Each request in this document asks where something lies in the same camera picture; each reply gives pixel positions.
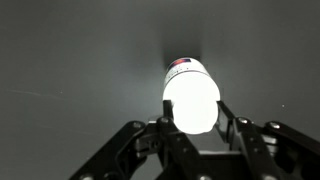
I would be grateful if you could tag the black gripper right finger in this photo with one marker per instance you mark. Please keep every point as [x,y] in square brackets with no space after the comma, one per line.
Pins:
[266,150]

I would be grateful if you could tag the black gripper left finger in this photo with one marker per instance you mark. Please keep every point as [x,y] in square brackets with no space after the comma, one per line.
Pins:
[146,150]

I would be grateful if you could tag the white pill bottle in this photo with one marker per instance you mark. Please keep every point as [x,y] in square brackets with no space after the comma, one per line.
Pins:
[191,100]

